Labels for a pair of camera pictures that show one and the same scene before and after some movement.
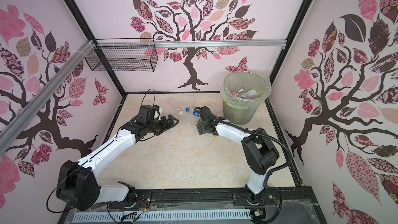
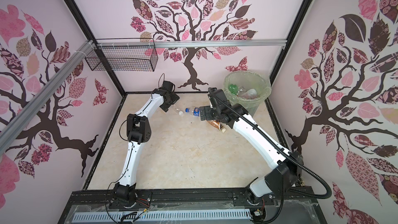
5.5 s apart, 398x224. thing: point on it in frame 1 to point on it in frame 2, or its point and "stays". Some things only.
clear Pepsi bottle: (187, 109) stays
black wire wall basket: (123, 54) stays
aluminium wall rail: (189, 43) stays
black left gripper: (164, 119) to (173, 97)
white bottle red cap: (250, 95) stays
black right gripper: (201, 128) to (207, 110)
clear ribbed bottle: (173, 105) stays
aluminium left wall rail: (11, 128) stays
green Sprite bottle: (200, 121) to (233, 89)
